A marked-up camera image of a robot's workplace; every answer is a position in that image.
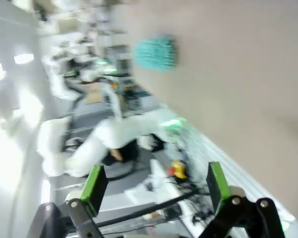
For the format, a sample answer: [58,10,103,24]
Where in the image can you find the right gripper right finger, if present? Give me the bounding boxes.
[201,161,286,238]

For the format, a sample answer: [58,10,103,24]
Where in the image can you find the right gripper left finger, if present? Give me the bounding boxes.
[26,165,109,238]

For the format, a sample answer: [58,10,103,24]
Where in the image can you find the teal fluffy duster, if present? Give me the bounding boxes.
[133,33,178,72]

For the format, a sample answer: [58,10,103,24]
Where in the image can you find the yellow emergency stop box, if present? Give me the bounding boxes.
[166,160,189,179]

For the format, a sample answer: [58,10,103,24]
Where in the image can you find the white slotted mounting plate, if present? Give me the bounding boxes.
[186,121,298,224]

